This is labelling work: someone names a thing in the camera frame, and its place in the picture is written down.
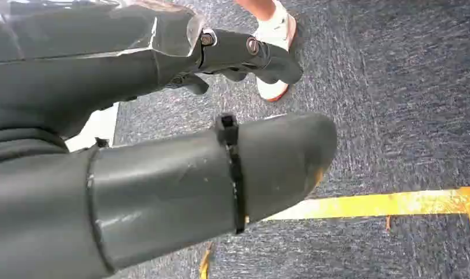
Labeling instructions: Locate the white cabinet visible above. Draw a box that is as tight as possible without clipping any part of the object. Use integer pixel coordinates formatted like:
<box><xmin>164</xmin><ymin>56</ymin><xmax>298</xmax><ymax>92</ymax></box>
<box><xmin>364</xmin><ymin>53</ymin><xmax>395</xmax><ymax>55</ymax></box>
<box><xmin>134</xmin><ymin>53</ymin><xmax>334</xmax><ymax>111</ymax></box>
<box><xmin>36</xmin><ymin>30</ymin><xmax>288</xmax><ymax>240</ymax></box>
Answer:
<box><xmin>64</xmin><ymin>102</ymin><xmax>120</xmax><ymax>153</ymax></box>

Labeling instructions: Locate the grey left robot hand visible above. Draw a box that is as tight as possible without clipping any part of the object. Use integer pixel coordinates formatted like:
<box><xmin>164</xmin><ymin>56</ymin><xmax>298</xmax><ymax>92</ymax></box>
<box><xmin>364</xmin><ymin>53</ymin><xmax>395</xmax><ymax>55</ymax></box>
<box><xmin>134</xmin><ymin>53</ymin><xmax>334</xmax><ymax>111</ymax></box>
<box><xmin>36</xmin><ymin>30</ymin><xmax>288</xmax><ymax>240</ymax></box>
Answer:
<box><xmin>0</xmin><ymin>0</ymin><xmax>338</xmax><ymax>279</ymax></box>

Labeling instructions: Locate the white shoe with orange sole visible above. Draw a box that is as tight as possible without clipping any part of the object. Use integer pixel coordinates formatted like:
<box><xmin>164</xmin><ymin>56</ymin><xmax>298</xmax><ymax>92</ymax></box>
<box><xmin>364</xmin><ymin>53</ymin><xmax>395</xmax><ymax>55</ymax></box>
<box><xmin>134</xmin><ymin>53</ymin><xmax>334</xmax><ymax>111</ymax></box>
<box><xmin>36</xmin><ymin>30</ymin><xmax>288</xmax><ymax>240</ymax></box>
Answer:
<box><xmin>253</xmin><ymin>0</ymin><xmax>299</xmax><ymax>103</ymax></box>

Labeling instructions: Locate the yellow floor tape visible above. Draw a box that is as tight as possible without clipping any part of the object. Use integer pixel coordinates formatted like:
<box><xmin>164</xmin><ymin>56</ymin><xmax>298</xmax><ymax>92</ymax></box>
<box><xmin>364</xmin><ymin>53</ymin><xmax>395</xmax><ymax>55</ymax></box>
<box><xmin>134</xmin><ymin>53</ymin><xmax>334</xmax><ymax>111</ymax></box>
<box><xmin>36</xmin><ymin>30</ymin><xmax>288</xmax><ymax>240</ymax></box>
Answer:
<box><xmin>264</xmin><ymin>187</ymin><xmax>470</xmax><ymax>253</ymax></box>
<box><xmin>198</xmin><ymin>243</ymin><xmax>215</xmax><ymax>279</ymax></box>

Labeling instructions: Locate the person seated at desk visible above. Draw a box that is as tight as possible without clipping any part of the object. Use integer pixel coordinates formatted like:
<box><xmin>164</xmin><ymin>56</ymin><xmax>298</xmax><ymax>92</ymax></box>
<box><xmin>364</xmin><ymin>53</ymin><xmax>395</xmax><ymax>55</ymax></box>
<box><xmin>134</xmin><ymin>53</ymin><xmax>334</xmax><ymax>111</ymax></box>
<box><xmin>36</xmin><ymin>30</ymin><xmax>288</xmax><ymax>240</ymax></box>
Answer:
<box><xmin>234</xmin><ymin>0</ymin><xmax>278</xmax><ymax>22</ymax></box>

